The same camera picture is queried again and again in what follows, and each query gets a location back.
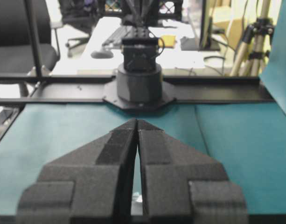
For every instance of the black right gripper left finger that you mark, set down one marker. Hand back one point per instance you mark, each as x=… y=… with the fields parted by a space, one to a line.
x=89 y=185

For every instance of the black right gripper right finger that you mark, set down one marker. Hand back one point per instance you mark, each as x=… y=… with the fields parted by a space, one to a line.
x=181 y=185

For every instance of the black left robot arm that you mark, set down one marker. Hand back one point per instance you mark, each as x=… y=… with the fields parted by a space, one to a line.
x=139 y=77

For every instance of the teal table cover cloth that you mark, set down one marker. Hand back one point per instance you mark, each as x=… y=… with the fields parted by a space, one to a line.
x=249 y=139

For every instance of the black computer mouse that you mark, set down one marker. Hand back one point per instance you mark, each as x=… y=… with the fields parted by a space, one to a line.
x=102 y=54

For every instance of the white desk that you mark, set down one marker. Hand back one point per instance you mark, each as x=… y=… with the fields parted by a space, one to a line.
x=140 y=52

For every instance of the yellow sticky note pad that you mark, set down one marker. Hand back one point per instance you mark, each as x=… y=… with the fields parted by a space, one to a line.
x=167 y=41

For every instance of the black office chair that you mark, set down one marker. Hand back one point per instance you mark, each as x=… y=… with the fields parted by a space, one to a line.
x=16 y=55

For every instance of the black keyboard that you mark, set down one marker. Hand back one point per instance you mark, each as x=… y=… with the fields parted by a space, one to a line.
x=117 y=35

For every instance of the black aluminium frame rail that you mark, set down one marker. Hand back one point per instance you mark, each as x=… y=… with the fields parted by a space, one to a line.
x=137 y=92

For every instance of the silver camera tripod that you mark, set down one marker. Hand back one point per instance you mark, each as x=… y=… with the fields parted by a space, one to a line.
x=250 y=57

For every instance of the black vertical frame post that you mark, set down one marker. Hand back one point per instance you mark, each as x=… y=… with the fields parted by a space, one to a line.
x=33 y=35

